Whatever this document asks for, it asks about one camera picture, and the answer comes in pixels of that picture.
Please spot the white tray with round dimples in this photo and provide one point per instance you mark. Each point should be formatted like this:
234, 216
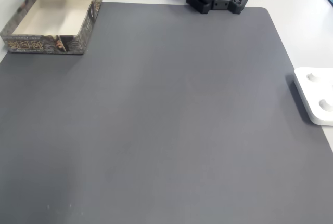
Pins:
317, 94

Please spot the patterned cardboard box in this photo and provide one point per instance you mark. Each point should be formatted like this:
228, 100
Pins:
46, 44

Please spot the grey table mat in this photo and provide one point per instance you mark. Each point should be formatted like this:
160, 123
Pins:
156, 104

